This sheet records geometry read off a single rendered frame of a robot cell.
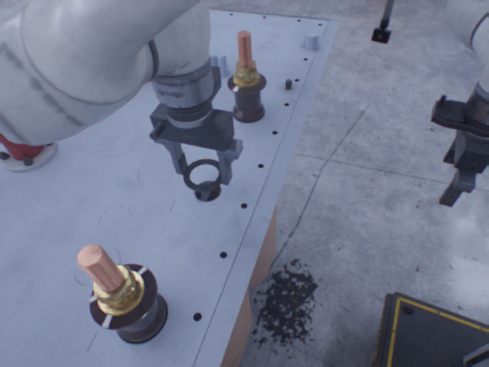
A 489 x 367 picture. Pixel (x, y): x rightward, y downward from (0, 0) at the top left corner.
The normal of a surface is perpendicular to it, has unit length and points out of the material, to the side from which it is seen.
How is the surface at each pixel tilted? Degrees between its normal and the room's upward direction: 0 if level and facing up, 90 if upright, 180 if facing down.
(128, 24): 104
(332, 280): 0
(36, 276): 0
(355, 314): 0
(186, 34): 92
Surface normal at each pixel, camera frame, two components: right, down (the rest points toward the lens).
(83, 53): -0.23, 0.84
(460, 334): -0.06, -0.64
